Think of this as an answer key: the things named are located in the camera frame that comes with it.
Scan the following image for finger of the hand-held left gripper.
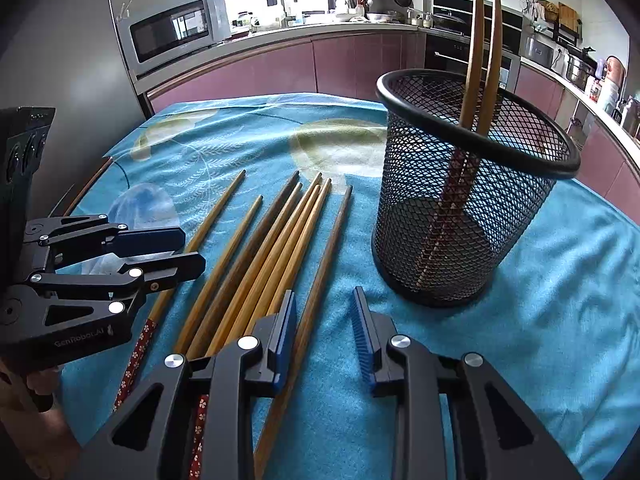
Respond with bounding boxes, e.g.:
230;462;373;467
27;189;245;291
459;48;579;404
22;214;186;261
20;251;207;334

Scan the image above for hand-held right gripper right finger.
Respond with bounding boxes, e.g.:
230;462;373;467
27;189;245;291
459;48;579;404
352;286;584;480

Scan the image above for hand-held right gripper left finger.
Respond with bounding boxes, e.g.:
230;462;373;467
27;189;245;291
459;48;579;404
65;289;298;480

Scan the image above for black mesh utensil holder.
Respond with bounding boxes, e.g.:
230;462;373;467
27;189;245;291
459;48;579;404
372;69;582;308

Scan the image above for person's left forearm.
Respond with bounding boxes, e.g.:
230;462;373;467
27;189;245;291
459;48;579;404
0;400;83;480

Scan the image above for person's left hand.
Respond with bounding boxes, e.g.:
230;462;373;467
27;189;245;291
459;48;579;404
0;360;62;401

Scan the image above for silver microwave oven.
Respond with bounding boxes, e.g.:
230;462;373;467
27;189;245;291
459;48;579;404
129;0;232;75

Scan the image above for blue floral tablecloth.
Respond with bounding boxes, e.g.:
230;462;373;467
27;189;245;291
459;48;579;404
55;92;640;480

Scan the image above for pink kitchen cabinets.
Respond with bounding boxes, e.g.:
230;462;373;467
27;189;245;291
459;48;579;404
145;27;640;211

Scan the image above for black built-in oven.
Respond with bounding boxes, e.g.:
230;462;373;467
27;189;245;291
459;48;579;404
424;35;522;95

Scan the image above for silver metal box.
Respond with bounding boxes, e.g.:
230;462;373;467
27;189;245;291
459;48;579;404
520;35;554;69

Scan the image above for steel cooking pot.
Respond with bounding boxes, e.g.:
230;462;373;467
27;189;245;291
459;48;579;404
565;55;594;87

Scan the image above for black range hood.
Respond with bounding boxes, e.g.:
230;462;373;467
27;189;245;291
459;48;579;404
432;0;524;13

